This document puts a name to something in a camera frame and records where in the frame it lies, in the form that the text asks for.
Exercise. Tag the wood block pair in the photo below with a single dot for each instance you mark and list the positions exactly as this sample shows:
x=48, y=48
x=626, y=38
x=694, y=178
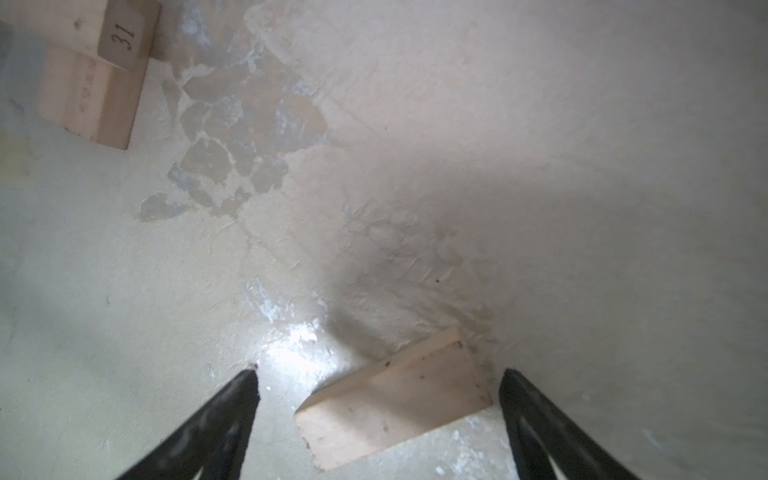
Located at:
x=115, y=32
x=420, y=388

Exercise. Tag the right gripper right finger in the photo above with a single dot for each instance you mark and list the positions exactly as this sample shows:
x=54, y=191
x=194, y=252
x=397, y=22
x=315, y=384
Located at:
x=545, y=440

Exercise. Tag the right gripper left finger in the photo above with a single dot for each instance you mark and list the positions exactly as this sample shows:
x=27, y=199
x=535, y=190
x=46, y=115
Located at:
x=211, y=443

